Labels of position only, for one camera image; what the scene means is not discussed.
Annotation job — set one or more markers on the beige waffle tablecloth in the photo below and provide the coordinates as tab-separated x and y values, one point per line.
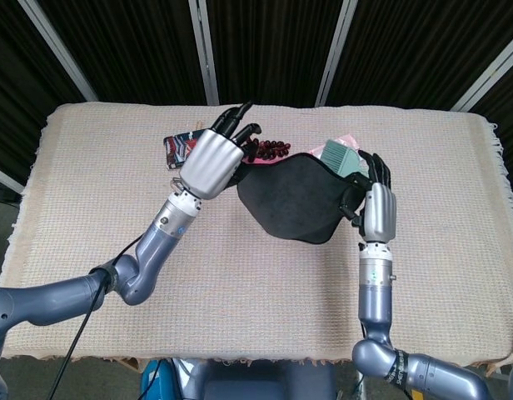
240	283

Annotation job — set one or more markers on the pink paper packet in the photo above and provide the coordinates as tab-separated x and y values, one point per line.
348	139

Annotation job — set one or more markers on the dark brown pleated curtain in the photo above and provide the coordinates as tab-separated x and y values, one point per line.
273	46

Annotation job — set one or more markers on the dark patterned snack box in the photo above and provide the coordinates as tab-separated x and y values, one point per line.
179	148

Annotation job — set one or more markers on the aluminium frame post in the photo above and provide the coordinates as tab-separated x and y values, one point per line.
335	54
6	179
489	71
204	50
56	48

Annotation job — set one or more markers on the red and grey cloth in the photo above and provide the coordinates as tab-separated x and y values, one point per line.
294	200

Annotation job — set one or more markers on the mint green plastic brush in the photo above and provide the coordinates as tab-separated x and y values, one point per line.
340	156

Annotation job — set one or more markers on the metal table leg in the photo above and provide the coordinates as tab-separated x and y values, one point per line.
360	385

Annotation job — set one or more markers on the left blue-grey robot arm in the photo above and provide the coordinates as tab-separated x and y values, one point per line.
148	254

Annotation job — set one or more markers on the dark red grape bunch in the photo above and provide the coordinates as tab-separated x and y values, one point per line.
275	149

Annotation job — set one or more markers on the blue-grey robot torso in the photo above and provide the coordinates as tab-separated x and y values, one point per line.
265	381

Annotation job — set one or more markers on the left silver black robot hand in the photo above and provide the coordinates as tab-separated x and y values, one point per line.
210	162

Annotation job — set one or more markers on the bright blue robot base part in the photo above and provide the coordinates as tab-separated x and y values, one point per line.
154	381

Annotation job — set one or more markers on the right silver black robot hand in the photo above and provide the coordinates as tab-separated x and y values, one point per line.
379	208

